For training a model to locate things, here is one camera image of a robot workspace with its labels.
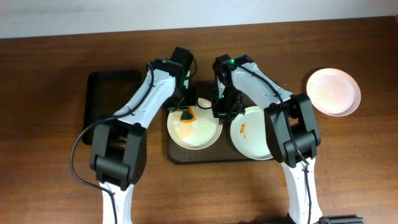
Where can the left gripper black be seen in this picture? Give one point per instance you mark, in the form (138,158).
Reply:
(181,104)

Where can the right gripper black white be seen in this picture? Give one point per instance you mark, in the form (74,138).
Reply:
(228,113)

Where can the orange green sponge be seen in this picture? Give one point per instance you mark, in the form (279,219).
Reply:
(187,115)

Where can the white plate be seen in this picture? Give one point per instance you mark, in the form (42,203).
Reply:
(248,134)
(333,92)
(198,133)

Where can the white plate back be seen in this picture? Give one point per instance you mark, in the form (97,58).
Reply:
(198,133)

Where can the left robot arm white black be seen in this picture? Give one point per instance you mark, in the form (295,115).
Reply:
(119,148)

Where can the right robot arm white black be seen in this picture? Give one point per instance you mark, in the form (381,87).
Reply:
(291,129)

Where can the large brown serving tray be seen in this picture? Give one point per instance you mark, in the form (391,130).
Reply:
(222,150)

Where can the small black tray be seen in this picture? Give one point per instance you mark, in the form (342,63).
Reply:
(108,92)

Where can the black base bracket right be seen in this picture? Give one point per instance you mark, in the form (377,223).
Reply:
(354,220)

